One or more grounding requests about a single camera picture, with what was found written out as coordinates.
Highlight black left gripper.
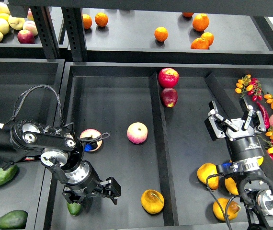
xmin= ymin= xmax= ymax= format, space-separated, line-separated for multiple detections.
xmin=62 ymin=165 xmax=121 ymax=205

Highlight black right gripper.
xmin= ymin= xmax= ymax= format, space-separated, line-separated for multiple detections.
xmin=205 ymin=97 xmax=266 ymax=161

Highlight dark green avocado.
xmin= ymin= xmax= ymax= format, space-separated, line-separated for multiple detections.
xmin=67 ymin=203 xmax=82 ymax=216

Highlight yellow pear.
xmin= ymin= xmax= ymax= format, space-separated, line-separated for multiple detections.
xmin=197 ymin=163 xmax=219 ymax=190
xmin=225 ymin=157 xmax=264 ymax=195
xmin=140 ymin=189 xmax=165 ymax=214
xmin=213 ymin=198 xmax=241 ymax=221

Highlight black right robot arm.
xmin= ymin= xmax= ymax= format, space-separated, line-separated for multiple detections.
xmin=205 ymin=98 xmax=273 ymax=230

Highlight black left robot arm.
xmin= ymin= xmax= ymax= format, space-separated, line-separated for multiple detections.
xmin=0 ymin=84 xmax=121 ymax=204

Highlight yellow pear under gripper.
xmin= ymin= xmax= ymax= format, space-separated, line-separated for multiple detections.
xmin=225 ymin=157 xmax=264 ymax=195

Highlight dark avocado bottom left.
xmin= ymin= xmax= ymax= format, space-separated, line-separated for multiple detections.
xmin=0 ymin=210 xmax=28 ymax=230

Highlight yellow pear bottom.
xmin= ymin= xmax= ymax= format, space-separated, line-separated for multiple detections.
xmin=213 ymin=198 xmax=241 ymax=221

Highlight green avocado lower left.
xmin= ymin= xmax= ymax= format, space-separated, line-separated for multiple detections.
xmin=0 ymin=165 xmax=19 ymax=186

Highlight red chili pepper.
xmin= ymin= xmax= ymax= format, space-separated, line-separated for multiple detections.
xmin=256 ymin=101 xmax=270 ymax=129

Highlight cherry tomato bunch top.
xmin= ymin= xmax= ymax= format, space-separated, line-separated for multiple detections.
xmin=235 ymin=74 xmax=263 ymax=102

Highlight pink apple left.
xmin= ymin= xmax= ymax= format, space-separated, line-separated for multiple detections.
xmin=80 ymin=128 xmax=102 ymax=152

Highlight pink apple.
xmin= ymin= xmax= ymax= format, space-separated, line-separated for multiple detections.
xmin=127 ymin=122 xmax=148 ymax=144
xmin=80 ymin=128 xmax=102 ymax=152

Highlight dark red apple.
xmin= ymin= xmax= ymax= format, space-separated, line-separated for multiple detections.
xmin=160 ymin=88 xmax=178 ymax=108

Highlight pink apple centre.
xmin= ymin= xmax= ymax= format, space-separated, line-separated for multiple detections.
xmin=127 ymin=122 xmax=148 ymax=144

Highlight bright red apple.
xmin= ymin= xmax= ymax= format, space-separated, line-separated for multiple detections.
xmin=158 ymin=68 xmax=179 ymax=88

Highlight black divided centre tray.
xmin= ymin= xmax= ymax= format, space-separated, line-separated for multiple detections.
xmin=45 ymin=63 xmax=273 ymax=230

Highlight orange front right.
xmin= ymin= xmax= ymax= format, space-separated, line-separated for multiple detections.
xmin=190 ymin=37 xmax=209 ymax=49

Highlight small orange right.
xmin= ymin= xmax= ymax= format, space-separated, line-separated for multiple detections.
xmin=201 ymin=32 xmax=214 ymax=46

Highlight large orange right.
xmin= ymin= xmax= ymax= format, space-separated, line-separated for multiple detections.
xmin=192 ymin=13 xmax=210 ymax=32

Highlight orange centre shelf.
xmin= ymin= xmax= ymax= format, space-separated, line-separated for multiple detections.
xmin=154 ymin=27 xmax=169 ymax=42

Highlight orange under top shelf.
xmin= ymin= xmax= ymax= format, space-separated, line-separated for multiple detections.
xmin=182 ymin=12 xmax=194 ymax=18

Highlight black left tray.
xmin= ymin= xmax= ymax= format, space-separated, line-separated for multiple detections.
xmin=0 ymin=59 xmax=64 ymax=230

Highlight black upper right shelf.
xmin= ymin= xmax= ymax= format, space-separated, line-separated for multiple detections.
xmin=85 ymin=10 xmax=273 ymax=65

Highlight black shelf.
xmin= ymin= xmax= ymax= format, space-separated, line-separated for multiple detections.
xmin=85 ymin=10 xmax=273 ymax=65
xmin=0 ymin=0 xmax=67 ymax=59

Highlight black upper left shelf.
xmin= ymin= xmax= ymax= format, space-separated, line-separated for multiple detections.
xmin=0 ymin=0 xmax=67 ymax=59

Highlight red apple on shelf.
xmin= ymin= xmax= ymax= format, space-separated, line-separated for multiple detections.
xmin=17 ymin=29 xmax=35 ymax=44

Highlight pale peach on shelf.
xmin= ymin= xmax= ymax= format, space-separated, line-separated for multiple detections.
xmin=23 ymin=20 xmax=38 ymax=36

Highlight yellow apple right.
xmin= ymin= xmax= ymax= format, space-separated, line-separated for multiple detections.
xmin=8 ymin=15 xmax=25 ymax=31

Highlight black shelf post left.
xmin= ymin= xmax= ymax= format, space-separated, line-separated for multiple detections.
xmin=30 ymin=6 xmax=60 ymax=59

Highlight black shelf post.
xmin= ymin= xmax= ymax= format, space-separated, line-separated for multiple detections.
xmin=30 ymin=6 xmax=60 ymax=59
xmin=61 ymin=7 xmax=88 ymax=62

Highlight orange at shelf post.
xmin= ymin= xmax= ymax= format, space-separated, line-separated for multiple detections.
xmin=82 ymin=14 xmax=92 ymax=30

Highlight black shelf post right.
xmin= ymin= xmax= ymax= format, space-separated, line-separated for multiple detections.
xmin=61 ymin=7 xmax=88 ymax=62

